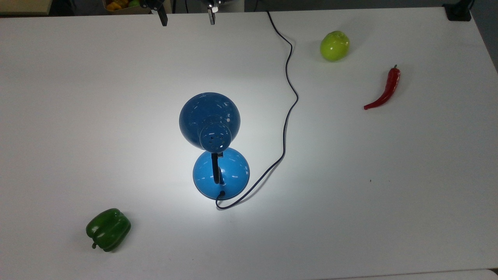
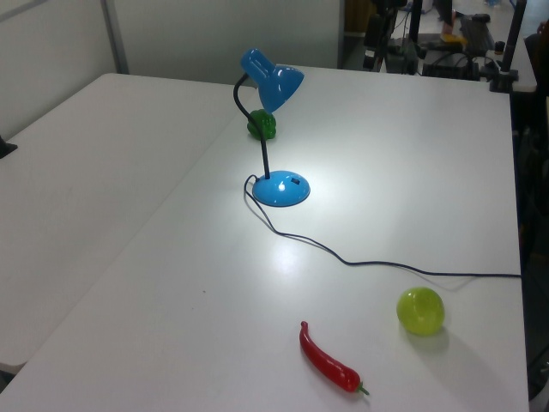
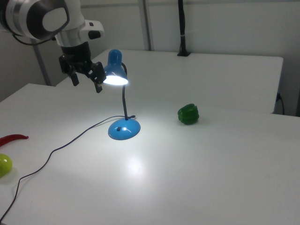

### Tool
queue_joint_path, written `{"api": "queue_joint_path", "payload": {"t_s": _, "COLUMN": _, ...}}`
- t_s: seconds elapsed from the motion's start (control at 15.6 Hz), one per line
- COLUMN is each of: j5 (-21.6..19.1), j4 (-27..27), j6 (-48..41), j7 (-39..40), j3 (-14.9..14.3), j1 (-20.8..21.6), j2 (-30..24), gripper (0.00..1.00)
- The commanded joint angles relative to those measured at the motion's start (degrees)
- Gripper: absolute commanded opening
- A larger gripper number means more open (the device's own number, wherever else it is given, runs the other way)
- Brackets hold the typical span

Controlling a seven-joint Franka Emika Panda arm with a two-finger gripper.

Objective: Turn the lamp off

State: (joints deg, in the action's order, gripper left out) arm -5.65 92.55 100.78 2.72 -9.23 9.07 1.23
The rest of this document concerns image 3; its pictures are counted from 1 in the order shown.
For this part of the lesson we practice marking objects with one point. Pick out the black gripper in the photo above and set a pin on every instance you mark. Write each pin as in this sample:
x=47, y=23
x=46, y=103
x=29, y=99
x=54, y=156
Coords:
x=78, y=58

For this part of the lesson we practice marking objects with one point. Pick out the blue gooseneck desk lamp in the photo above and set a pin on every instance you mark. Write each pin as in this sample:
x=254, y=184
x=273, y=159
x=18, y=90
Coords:
x=124, y=130

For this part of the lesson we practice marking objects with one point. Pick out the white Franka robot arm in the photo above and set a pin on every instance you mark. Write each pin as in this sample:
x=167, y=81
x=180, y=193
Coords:
x=23, y=16

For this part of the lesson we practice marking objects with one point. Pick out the red chili pepper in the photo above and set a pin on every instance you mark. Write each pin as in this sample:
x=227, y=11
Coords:
x=11, y=138

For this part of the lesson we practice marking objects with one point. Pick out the green bell pepper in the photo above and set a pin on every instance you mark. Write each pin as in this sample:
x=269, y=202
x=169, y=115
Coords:
x=188, y=114

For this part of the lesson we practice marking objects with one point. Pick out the black pole with clamp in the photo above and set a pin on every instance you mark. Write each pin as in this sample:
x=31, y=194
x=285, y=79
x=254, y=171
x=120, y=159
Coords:
x=182, y=28

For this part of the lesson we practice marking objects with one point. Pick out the yellow-green apple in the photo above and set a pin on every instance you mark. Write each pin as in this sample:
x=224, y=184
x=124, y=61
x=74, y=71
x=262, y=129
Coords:
x=4, y=165

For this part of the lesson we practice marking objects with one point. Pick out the white side table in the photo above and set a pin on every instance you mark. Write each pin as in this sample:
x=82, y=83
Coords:
x=211, y=77

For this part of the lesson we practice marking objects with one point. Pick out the slanted grey metal frame post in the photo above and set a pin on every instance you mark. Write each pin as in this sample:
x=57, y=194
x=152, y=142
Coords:
x=43, y=68

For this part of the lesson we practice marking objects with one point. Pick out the upright grey metal frame post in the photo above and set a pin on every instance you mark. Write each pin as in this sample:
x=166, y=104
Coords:
x=147, y=25

